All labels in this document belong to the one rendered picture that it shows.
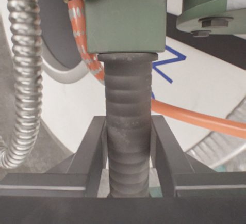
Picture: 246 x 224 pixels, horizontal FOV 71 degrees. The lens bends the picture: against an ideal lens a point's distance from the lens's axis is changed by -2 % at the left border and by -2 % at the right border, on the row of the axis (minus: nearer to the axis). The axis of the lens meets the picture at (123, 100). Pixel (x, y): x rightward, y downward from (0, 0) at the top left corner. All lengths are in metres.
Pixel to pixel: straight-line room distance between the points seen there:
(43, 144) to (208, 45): 1.10
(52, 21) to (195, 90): 0.70
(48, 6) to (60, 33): 0.12
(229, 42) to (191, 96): 0.09
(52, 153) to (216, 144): 1.06
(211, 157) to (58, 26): 0.75
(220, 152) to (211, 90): 0.09
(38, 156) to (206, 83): 1.08
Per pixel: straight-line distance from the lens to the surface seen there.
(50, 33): 0.83
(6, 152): 0.19
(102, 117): 0.15
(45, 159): 1.22
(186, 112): 0.18
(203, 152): 0.32
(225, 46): 0.26
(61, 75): 0.59
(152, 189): 1.72
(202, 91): 0.28
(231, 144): 0.29
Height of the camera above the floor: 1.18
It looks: 49 degrees down
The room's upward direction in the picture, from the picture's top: 69 degrees clockwise
